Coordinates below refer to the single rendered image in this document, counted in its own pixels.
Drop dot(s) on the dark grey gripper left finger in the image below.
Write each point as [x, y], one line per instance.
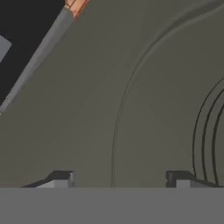
[59, 178]

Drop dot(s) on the orange boxed food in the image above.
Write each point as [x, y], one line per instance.
[76, 6]

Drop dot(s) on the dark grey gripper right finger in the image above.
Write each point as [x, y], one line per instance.
[182, 178]

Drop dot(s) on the grey hob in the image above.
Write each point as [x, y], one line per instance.
[140, 96]

